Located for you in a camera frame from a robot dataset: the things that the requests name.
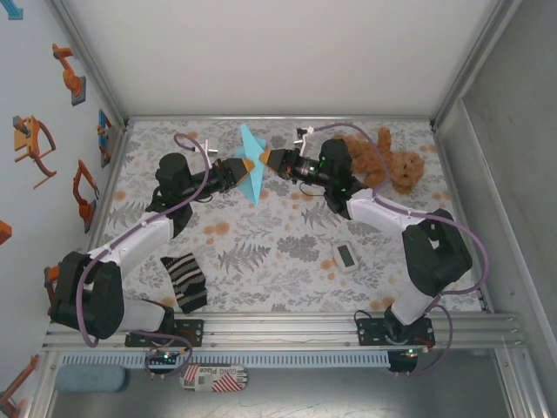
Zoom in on light blue cloth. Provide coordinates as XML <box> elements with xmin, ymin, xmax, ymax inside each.
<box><xmin>232</xmin><ymin>123</ymin><xmax>270</xmax><ymax>206</ymax></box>

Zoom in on brown teddy bear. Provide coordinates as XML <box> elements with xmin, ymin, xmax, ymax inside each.
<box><xmin>332</xmin><ymin>125</ymin><xmax>426</xmax><ymax>196</ymax></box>

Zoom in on blue and orange machine sticker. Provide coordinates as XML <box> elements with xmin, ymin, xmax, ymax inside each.
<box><xmin>96</xmin><ymin>108</ymin><xmax>116</xmax><ymax>169</ymax></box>

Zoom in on white digital timer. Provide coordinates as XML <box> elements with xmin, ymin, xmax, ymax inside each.
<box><xmin>332</xmin><ymin>241</ymin><xmax>359</xmax><ymax>274</ymax></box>

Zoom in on black and beige striped sock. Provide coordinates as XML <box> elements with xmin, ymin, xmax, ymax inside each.
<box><xmin>159</xmin><ymin>252</ymin><xmax>209</xmax><ymax>315</ymax></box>

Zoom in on floral printed tablecloth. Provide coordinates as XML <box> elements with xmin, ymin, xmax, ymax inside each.
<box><xmin>80</xmin><ymin>119</ymin><xmax>487</xmax><ymax>314</ymax></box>

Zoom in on orange gripper claw sticker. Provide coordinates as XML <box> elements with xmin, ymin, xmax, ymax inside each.
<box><xmin>11</xmin><ymin>115</ymin><xmax>58</xmax><ymax>191</ymax></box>
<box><xmin>0</xmin><ymin>354</ymin><xmax>40</xmax><ymax>415</ymax></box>

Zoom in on red white striped case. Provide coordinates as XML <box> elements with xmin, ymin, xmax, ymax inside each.
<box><xmin>178</xmin><ymin>363</ymin><xmax>252</xmax><ymax>394</ymax></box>

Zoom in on blue-grey oval pouch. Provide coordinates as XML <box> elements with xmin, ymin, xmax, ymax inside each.
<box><xmin>56</xmin><ymin>364</ymin><xmax>128</xmax><ymax>393</ymax></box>

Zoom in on aluminium frame crossbar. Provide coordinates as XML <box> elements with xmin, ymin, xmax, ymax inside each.
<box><xmin>125</xmin><ymin>114</ymin><xmax>436</xmax><ymax>124</ymax></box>

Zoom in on aluminium table side rail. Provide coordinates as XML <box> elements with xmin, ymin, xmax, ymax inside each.
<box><xmin>69</xmin><ymin>121</ymin><xmax>134</xmax><ymax>314</ymax></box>
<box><xmin>431</xmin><ymin>121</ymin><xmax>496</xmax><ymax>314</ymax></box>

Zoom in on aluminium frame post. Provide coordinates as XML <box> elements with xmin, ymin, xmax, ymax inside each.
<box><xmin>429</xmin><ymin>0</ymin><xmax>523</xmax><ymax>131</ymax></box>
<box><xmin>50</xmin><ymin>0</ymin><xmax>131</xmax><ymax>131</ymax></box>

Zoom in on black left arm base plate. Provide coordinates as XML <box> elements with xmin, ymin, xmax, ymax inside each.
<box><xmin>124</xmin><ymin>319</ymin><xmax>205</xmax><ymax>348</ymax></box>

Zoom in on aluminium mounting rail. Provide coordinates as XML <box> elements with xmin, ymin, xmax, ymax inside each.
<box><xmin>41</xmin><ymin>311</ymin><xmax>527</xmax><ymax>352</ymax></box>

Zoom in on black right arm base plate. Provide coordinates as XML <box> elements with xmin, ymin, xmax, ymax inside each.
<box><xmin>355</xmin><ymin>316</ymin><xmax>435</xmax><ymax>347</ymax></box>

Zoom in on blue slotted cable duct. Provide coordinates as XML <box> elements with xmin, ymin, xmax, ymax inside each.
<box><xmin>60</xmin><ymin>352</ymin><xmax>391</xmax><ymax>367</ymax></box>

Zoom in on aluminium frame leg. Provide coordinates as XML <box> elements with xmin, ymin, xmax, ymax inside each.
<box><xmin>493</xmin><ymin>347</ymin><xmax>550</xmax><ymax>418</ymax></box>
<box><xmin>25</xmin><ymin>350</ymin><xmax>60</xmax><ymax>418</ymax></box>

